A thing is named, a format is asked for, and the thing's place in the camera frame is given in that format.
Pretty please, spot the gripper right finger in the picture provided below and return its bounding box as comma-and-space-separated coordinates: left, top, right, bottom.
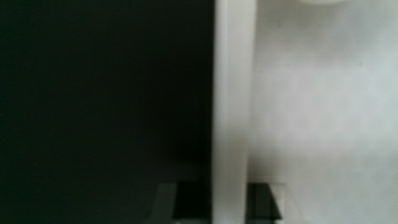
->
245, 183, 297, 224

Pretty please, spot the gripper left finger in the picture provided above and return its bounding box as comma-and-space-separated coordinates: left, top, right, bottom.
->
150, 182, 212, 224

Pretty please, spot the white desk top tray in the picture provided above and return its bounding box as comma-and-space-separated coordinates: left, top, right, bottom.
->
213, 0, 398, 224

